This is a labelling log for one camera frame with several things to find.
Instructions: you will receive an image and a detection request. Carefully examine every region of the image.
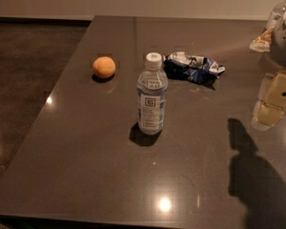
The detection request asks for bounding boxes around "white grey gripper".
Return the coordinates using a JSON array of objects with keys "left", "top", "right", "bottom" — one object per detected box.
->
[{"left": 251, "top": 11, "right": 286, "bottom": 131}]

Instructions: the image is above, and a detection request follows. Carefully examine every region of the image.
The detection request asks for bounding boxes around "clear plastic water bottle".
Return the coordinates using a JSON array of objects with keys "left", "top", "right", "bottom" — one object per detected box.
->
[{"left": 137, "top": 52, "right": 168, "bottom": 135}]

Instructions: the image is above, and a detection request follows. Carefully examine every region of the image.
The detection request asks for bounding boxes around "crumpled yellow snack wrapper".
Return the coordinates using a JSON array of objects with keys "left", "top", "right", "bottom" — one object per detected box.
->
[{"left": 249, "top": 27, "right": 274, "bottom": 52}]

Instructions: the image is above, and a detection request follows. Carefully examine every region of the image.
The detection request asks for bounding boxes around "crumpled blue white chip bag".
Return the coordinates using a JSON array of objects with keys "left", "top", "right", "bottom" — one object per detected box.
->
[{"left": 164, "top": 52, "right": 225, "bottom": 85}]

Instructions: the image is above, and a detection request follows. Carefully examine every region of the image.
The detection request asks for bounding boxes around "orange fruit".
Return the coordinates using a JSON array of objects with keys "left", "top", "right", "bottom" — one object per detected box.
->
[{"left": 92, "top": 56, "right": 115, "bottom": 79}]

